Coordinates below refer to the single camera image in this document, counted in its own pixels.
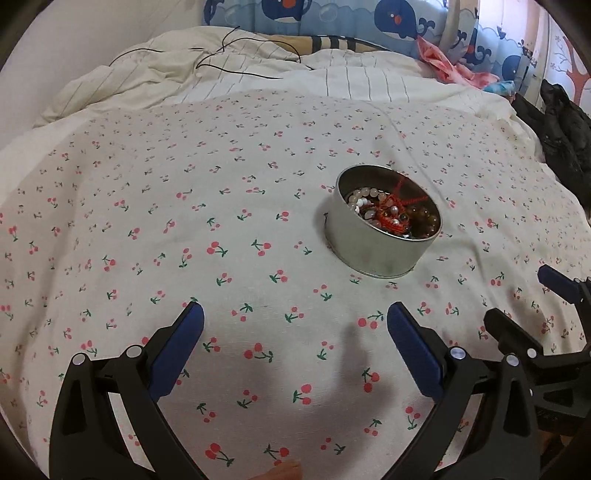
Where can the white striped quilt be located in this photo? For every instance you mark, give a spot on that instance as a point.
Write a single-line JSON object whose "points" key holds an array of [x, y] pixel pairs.
{"points": [[369, 78]]}

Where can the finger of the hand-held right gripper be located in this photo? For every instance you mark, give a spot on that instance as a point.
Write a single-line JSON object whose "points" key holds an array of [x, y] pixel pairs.
{"points": [[512, 332], [556, 282]]}

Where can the blue whale print cloth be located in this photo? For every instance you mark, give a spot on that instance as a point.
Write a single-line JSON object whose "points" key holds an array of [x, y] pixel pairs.
{"points": [[360, 21]]}

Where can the person's bare foot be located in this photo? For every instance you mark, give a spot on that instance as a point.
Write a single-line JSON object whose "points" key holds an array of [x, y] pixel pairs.
{"points": [[281, 471]]}

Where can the black garment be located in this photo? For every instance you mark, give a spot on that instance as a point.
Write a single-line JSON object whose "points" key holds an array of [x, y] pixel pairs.
{"points": [[563, 124]]}

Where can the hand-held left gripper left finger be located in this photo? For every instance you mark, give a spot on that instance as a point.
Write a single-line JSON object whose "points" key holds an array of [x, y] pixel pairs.
{"points": [[178, 350]]}

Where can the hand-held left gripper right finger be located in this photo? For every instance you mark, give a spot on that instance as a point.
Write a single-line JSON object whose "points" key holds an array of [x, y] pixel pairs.
{"points": [[415, 350]]}

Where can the cherry print bed sheet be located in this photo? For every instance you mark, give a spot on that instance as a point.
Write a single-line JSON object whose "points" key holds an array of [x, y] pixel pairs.
{"points": [[161, 207]]}

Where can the yellow black striped pillow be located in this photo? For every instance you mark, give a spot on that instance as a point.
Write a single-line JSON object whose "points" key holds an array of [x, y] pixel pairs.
{"points": [[332, 43]]}

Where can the round metal tin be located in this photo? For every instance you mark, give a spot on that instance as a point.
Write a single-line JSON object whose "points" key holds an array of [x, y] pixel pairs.
{"points": [[374, 251]]}

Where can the pink crumpled cloth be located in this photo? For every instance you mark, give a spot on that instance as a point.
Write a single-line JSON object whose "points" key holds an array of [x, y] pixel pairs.
{"points": [[443, 64]]}

